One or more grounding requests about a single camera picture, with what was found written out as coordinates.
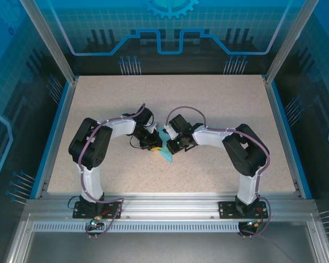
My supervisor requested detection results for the grey metal base sheet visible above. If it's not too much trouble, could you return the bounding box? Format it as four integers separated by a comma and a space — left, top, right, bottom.
23, 231, 319, 263

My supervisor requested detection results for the aluminium base beam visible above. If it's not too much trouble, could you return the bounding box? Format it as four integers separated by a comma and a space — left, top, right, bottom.
25, 192, 319, 221

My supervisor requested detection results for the slotted grey cable duct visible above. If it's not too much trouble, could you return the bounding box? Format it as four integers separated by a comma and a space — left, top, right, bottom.
32, 222, 241, 233

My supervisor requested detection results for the aluminium and blue side rail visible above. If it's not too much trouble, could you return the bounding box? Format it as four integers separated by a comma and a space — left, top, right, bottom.
34, 76, 78, 199
264, 78, 313, 199

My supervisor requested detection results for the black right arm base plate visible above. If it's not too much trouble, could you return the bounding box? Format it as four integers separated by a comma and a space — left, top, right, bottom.
218, 201, 270, 220

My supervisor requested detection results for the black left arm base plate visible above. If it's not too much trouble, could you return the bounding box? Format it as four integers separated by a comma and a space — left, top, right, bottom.
72, 201, 123, 220

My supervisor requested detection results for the aluminium frame post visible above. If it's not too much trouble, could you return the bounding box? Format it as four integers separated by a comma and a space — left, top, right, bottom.
19, 0, 79, 85
264, 0, 319, 84

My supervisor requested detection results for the aluminium lower frame rail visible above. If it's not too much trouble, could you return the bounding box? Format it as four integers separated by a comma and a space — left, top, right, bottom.
5, 213, 35, 263
307, 219, 329, 263

